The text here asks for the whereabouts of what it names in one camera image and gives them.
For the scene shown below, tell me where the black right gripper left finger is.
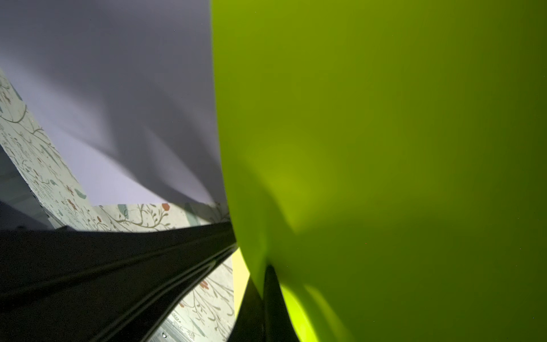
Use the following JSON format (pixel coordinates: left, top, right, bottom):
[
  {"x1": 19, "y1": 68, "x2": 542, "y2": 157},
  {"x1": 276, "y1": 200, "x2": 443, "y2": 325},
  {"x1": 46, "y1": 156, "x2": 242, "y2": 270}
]
[{"x1": 227, "y1": 279, "x2": 265, "y2": 342}]

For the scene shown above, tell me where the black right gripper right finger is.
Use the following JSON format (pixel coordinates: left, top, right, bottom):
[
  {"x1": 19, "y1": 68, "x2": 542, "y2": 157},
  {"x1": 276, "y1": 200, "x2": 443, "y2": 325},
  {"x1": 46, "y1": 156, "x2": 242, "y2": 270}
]
[{"x1": 263, "y1": 265, "x2": 299, "y2": 342}]

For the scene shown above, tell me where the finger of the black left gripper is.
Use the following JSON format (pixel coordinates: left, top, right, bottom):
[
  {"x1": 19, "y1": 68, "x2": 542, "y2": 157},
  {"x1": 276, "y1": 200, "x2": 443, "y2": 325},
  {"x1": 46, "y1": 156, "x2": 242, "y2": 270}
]
[{"x1": 1, "y1": 222, "x2": 236, "y2": 341}]

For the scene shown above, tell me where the lime green paper sheet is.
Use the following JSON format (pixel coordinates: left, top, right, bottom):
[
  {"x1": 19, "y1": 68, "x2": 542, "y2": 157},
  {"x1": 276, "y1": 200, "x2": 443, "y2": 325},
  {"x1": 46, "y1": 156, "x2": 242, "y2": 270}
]
[{"x1": 212, "y1": 1, "x2": 546, "y2": 341}]

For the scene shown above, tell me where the lavender paper sheet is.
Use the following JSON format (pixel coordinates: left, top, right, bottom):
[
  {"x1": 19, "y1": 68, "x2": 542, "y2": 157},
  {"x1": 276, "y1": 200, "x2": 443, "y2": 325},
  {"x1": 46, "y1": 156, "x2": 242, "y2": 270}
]
[{"x1": 1, "y1": 1, "x2": 226, "y2": 205}]

